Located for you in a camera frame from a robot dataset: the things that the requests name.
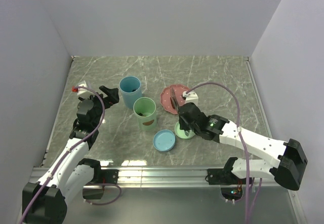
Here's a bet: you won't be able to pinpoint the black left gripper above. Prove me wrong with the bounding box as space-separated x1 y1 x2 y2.
78 86 118 127

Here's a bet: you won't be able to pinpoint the metal serving tongs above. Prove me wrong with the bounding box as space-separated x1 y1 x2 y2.
170 87 180 113

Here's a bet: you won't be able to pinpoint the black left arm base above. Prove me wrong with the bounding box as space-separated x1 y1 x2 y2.
79 158 122 206

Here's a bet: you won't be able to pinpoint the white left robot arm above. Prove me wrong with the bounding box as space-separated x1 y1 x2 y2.
19 86 119 223

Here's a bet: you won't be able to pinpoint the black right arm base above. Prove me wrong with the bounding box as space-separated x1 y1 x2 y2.
205 157 246 203

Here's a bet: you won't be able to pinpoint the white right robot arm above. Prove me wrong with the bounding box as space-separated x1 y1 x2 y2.
91 84 308 191

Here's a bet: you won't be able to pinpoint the green round lid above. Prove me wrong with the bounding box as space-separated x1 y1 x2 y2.
174 122 195 140

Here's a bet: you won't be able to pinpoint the blue cylindrical container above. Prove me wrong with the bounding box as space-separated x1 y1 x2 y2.
119 76 142 109

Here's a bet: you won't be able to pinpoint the pink dotted plate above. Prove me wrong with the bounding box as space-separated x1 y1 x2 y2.
160 84 189 115

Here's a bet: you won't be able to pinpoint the blue round lid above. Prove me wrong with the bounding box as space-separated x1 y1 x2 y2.
153 129 176 152

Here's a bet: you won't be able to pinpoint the green cylindrical container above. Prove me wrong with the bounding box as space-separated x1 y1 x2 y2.
133 97 157 131

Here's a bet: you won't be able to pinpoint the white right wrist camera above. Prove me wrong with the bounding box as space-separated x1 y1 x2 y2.
182 91 198 106

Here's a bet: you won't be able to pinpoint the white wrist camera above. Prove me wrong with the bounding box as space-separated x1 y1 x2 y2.
182 91 198 106
71 81 93 99

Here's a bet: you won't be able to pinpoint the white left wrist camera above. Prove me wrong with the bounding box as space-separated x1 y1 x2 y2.
71 81 93 99

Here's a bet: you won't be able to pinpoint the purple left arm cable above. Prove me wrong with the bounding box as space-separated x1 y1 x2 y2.
19 86 123 224

